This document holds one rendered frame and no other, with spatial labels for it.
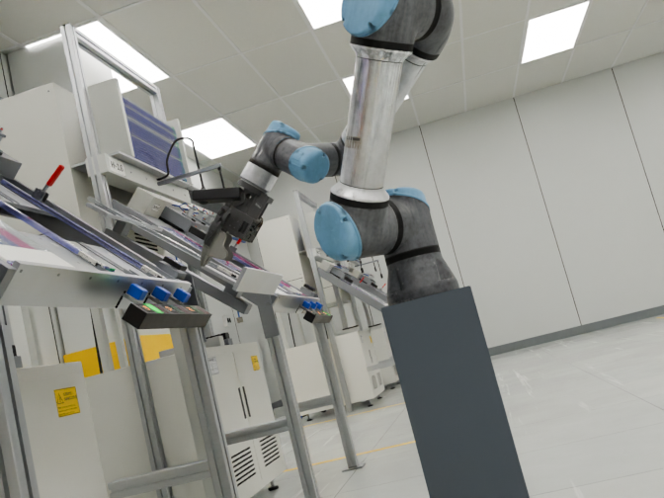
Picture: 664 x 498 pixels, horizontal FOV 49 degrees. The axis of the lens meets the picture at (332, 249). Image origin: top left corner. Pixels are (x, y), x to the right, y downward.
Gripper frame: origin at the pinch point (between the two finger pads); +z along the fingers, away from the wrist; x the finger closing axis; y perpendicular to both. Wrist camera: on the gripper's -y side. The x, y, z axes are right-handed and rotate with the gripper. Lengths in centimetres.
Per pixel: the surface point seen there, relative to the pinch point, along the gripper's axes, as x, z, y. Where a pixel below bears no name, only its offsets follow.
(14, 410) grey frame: -62, 24, 10
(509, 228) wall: 749, -136, 40
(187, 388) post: 35, 36, 1
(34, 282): -52, 10, -2
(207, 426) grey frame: 10.2, 34.2, 17.3
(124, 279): -25.1, 8.0, -2.4
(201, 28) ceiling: 328, -105, -213
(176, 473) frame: 10, 48, 17
